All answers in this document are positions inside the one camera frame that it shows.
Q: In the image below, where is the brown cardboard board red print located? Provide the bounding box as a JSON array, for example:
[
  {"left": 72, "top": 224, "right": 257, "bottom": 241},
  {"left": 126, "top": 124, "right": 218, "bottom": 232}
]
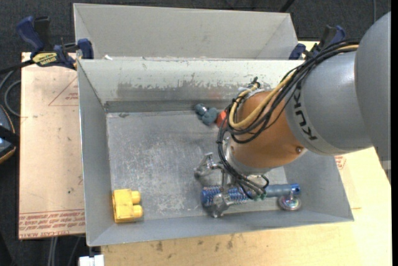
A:
[{"left": 17, "top": 51, "right": 87, "bottom": 241}]

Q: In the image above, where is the yellow toy building block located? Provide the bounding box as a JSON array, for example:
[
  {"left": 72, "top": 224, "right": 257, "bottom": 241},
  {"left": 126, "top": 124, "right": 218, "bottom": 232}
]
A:
[{"left": 112, "top": 188, "right": 144, "bottom": 224}]

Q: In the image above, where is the blue handle pizza cutter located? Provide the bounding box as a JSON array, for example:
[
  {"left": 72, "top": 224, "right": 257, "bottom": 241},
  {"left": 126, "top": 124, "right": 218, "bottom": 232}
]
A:
[{"left": 265, "top": 183, "right": 303, "bottom": 213}]

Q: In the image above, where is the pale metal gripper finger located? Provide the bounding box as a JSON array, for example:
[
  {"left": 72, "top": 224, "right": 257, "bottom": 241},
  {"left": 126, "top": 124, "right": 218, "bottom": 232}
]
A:
[
  {"left": 193, "top": 152, "right": 219, "bottom": 179},
  {"left": 210, "top": 191, "right": 233, "bottom": 218}
]

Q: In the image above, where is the grey metal bin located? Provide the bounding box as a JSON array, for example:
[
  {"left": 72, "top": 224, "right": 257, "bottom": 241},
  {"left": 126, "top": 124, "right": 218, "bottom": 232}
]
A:
[{"left": 72, "top": 2, "right": 355, "bottom": 247}]

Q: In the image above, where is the blue bristle brush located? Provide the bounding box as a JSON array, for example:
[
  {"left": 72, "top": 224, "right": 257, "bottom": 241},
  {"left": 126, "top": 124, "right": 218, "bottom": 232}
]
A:
[{"left": 200, "top": 185, "right": 250, "bottom": 207}]

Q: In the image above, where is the grey-blue toy figure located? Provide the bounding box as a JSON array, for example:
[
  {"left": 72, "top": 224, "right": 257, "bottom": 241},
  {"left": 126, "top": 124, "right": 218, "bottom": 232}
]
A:
[{"left": 194, "top": 103, "right": 219, "bottom": 127}]

